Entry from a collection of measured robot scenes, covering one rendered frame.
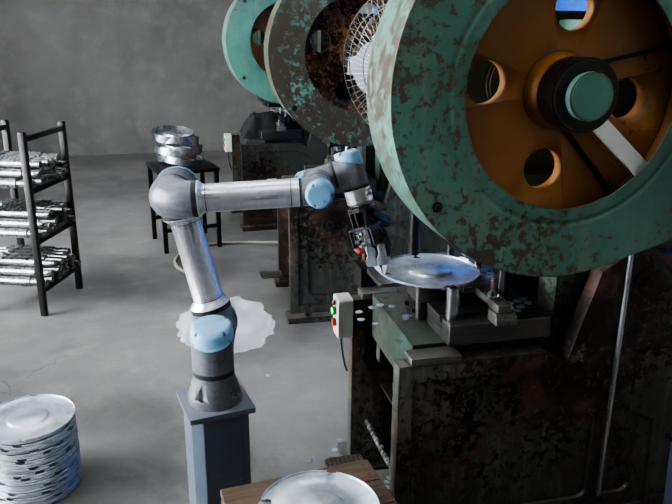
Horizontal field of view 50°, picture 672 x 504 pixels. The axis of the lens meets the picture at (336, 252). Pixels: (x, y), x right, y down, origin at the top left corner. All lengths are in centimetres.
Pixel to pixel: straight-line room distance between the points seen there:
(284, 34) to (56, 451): 188
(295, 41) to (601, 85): 188
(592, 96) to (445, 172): 33
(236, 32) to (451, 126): 351
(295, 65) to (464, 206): 180
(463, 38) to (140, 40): 712
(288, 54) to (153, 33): 531
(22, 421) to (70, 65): 633
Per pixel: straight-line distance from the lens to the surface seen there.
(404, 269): 212
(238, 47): 493
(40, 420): 255
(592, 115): 159
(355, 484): 188
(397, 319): 212
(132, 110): 853
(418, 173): 152
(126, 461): 273
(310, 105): 327
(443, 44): 150
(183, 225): 203
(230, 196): 187
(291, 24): 323
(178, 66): 848
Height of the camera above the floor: 148
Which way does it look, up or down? 18 degrees down
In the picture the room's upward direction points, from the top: straight up
